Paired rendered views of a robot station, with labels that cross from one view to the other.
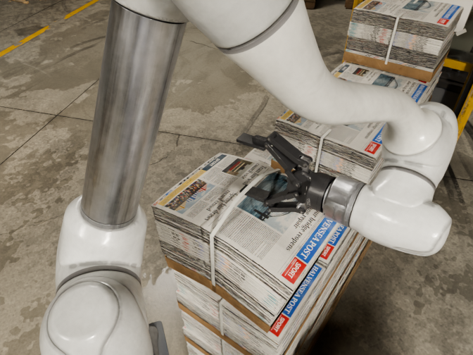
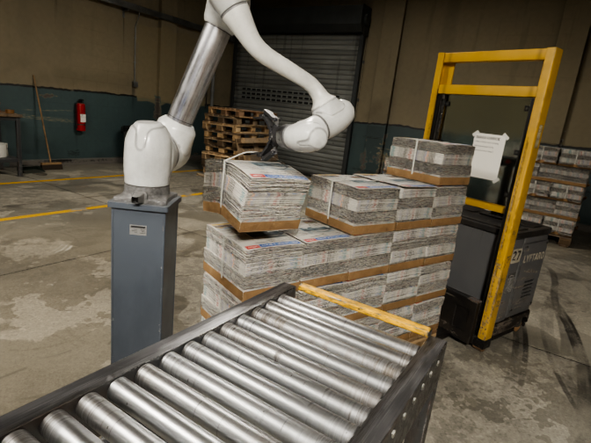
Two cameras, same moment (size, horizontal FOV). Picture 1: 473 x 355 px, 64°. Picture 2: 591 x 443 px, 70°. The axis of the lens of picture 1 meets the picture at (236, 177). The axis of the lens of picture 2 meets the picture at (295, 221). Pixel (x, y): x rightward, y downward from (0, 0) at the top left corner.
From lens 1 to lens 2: 1.30 m
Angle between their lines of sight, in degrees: 31
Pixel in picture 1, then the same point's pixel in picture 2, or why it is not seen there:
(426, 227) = (308, 127)
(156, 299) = not seen: hidden behind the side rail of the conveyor
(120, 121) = (193, 64)
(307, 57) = (246, 22)
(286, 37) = (237, 10)
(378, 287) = not seen: hidden behind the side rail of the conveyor
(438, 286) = (461, 402)
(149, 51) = (210, 37)
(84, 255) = not seen: hidden behind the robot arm
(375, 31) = (405, 150)
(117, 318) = (160, 127)
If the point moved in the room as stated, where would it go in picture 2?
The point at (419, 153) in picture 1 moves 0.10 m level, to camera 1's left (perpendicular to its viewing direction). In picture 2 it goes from (320, 106) to (294, 104)
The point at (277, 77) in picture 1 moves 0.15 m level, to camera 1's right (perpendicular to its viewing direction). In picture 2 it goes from (236, 27) to (279, 29)
